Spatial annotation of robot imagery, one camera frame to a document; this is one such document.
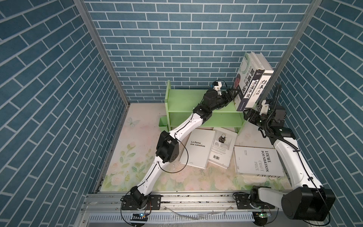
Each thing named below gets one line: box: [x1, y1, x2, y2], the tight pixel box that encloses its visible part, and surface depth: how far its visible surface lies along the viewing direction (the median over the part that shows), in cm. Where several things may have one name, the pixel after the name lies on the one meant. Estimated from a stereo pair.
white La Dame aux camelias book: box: [179, 128, 217, 170], surface depth 91 cm
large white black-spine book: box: [236, 52, 275, 112], surface depth 67 cm
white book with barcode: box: [207, 127, 238, 170], surface depth 93 cm
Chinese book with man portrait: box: [233, 52, 265, 112], surface depth 70 cm
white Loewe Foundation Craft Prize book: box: [233, 145, 285, 177], surface depth 86 cm
